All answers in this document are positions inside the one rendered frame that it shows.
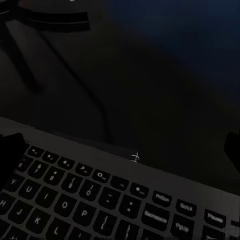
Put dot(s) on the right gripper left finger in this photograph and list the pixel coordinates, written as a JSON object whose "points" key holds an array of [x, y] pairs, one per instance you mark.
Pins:
{"points": [[12, 150]]}

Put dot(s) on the keyboard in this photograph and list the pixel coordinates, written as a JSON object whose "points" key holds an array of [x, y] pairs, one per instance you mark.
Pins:
{"points": [[62, 190]]}

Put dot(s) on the monitor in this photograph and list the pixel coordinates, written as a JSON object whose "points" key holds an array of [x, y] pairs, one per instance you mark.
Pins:
{"points": [[45, 17]]}

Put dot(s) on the desk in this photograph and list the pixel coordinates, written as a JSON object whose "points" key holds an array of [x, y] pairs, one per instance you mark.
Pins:
{"points": [[161, 77]]}

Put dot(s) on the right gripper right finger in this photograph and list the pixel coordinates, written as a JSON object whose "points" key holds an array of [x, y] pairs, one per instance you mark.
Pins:
{"points": [[232, 149]]}

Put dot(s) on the notebook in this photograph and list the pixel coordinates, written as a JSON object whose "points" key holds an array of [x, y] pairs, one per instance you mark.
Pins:
{"points": [[112, 149]]}

